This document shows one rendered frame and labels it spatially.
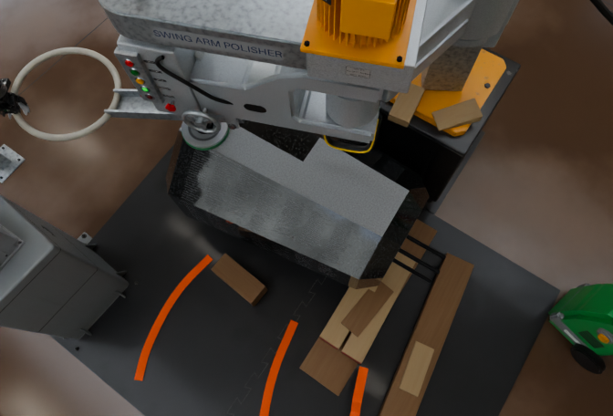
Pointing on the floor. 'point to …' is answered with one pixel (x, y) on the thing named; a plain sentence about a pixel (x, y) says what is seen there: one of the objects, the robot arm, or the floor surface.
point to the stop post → (8, 161)
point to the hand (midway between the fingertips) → (20, 110)
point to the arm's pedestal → (53, 278)
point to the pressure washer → (587, 323)
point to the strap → (274, 358)
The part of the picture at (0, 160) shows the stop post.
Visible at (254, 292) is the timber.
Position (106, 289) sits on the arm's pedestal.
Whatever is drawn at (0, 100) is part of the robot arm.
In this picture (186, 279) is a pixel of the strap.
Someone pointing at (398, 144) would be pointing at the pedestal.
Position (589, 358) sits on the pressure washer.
